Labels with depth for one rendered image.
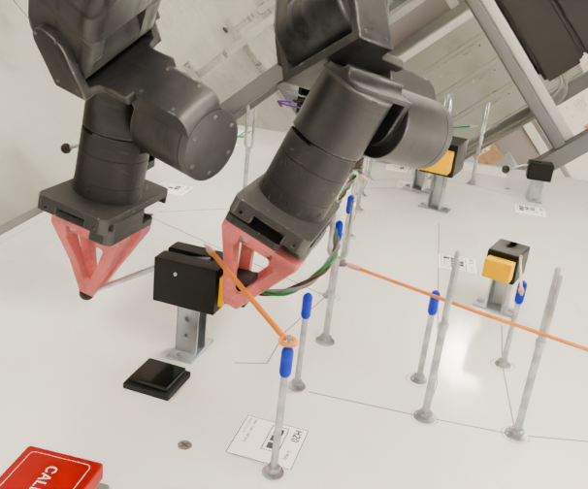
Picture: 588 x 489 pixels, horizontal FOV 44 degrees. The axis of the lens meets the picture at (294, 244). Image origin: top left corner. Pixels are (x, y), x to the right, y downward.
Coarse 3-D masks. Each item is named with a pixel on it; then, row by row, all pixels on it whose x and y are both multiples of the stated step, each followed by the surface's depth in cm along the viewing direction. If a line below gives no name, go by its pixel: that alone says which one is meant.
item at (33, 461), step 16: (32, 448) 44; (16, 464) 43; (32, 464) 43; (48, 464) 43; (64, 464) 43; (80, 464) 43; (96, 464) 43; (0, 480) 41; (16, 480) 41; (32, 480) 41; (48, 480) 42; (64, 480) 42; (80, 480) 42; (96, 480) 43
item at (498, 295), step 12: (504, 240) 78; (492, 252) 75; (504, 252) 74; (516, 252) 75; (528, 252) 77; (516, 264) 74; (516, 276) 75; (492, 288) 78; (504, 288) 78; (480, 300) 79; (492, 300) 79; (504, 300) 77; (504, 312) 77
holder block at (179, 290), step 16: (160, 256) 59; (176, 256) 60; (208, 256) 60; (160, 272) 59; (176, 272) 59; (192, 272) 58; (208, 272) 58; (160, 288) 60; (176, 288) 59; (192, 288) 59; (208, 288) 58; (176, 304) 60; (192, 304) 59; (208, 304) 59
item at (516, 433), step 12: (552, 288) 53; (552, 300) 52; (552, 312) 52; (540, 324) 54; (540, 336) 54; (540, 348) 54; (528, 384) 55; (528, 396) 55; (516, 420) 56; (516, 432) 56
